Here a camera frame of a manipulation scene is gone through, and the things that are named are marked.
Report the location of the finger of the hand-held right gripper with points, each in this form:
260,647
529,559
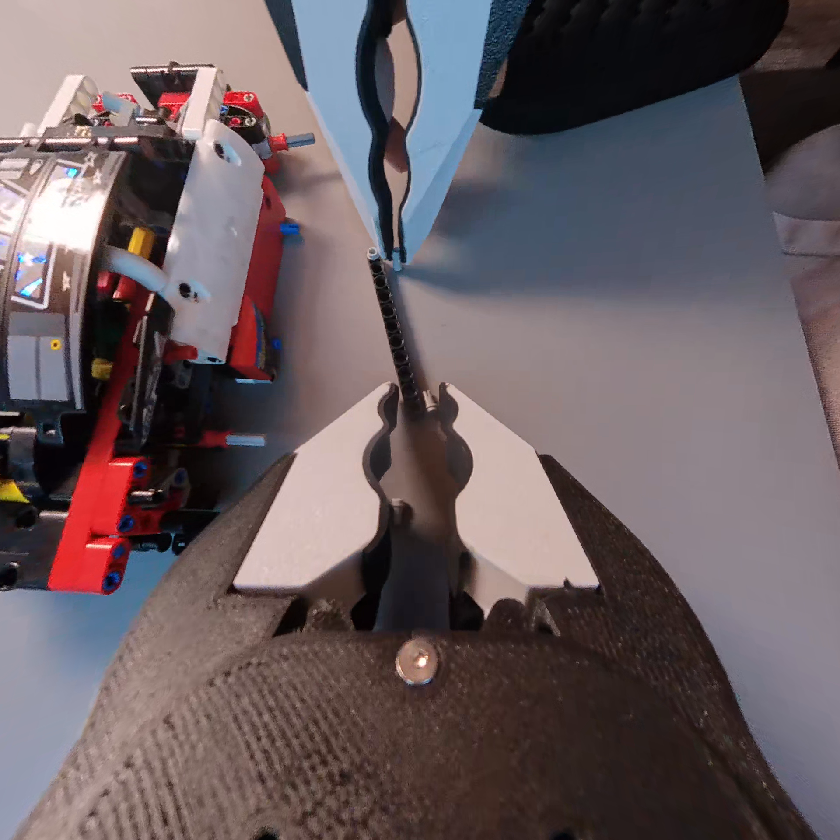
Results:
328,65
453,65

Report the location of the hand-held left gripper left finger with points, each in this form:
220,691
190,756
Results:
308,518

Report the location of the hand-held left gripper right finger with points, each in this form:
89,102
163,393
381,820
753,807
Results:
518,518

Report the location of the long black lego beam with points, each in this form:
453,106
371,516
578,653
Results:
394,328

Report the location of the lego race car model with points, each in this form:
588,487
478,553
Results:
210,249

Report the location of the black textured chair armrest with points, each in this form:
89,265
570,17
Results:
623,52

